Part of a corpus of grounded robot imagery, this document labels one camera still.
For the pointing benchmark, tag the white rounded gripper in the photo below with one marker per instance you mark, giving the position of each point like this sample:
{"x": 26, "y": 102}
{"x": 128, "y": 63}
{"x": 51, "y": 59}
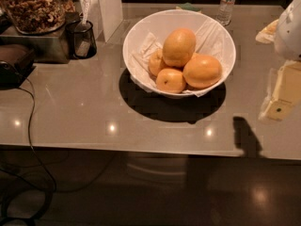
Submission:
{"x": 289, "y": 32}

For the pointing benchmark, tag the large orange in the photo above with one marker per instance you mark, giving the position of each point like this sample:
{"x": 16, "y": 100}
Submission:
{"x": 202, "y": 71}
{"x": 179, "y": 47}

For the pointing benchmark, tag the white bowl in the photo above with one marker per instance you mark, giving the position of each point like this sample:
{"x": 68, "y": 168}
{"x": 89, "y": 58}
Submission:
{"x": 163, "y": 22}

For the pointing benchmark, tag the front small orange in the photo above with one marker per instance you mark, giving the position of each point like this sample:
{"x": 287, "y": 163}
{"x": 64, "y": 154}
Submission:
{"x": 170, "y": 80}

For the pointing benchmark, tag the left hidden orange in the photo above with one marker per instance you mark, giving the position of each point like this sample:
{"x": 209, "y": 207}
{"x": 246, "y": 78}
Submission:
{"x": 156, "y": 62}

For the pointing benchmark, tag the white paper liner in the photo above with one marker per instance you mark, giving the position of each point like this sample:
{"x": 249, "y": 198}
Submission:
{"x": 209, "y": 36}

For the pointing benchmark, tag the clear plastic water bottle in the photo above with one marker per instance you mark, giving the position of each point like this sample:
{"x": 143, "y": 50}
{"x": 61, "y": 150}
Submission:
{"x": 225, "y": 11}

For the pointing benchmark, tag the green sponge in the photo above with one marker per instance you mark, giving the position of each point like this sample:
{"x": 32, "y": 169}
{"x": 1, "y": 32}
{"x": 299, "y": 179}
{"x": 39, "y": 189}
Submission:
{"x": 188, "y": 6}

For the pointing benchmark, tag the black mesh cup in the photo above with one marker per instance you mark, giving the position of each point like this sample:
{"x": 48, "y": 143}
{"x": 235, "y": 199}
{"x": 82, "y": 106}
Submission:
{"x": 81, "y": 41}

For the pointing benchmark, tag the white spoon with tag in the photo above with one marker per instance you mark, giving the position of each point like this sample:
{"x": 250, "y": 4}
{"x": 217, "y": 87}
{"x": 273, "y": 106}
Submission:
{"x": 84, "y": 11}

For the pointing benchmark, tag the glass jar of granola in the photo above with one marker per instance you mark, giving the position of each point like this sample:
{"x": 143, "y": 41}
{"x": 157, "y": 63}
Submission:
{"x": 33, "y": 17}

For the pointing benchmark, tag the black device on left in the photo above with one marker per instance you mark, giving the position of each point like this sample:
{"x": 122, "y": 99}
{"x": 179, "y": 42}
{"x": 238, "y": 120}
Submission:
{"x": 16, "y": 63}

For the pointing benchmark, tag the white pillar post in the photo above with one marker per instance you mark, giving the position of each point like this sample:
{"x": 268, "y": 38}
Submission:
{"x": 106, "y": 16}

